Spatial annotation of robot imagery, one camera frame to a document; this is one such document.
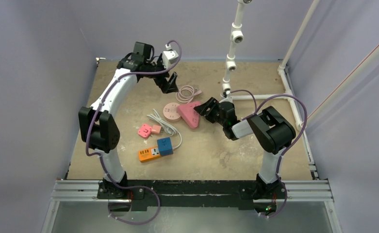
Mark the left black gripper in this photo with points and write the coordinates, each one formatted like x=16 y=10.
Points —
x=163 y=83

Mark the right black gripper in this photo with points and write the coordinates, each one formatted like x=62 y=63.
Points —
x=213 y=110

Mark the pink triangular power strip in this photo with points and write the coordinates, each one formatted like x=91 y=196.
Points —
x=188 y=114

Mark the pink round power strip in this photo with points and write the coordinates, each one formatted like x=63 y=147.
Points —
x=170 y=112

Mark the light pink small plug adapter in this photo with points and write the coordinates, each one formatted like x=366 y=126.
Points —
x=156 y=129

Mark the pink square plug adapter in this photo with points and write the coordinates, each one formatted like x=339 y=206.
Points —
x=145 y=131

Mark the blue cube socket adapter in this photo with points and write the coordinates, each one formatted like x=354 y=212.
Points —
x=165 y=146

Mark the orange power strip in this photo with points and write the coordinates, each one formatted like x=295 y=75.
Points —
x=148 y=154

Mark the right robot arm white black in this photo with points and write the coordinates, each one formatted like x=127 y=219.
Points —
x=273 y=132

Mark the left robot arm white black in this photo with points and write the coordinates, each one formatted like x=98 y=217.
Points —
x=98 y=128

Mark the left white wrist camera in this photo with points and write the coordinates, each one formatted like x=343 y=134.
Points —
x=169 y=58

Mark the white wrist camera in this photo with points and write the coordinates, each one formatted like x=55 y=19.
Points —
x=169 y=58
x=227 y=95

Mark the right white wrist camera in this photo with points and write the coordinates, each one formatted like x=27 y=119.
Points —
x=227 y=95

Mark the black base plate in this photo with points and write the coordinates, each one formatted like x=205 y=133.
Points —
x=240 y=194

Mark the aluminium rail frame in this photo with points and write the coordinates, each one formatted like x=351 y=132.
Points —
x=86 y=191

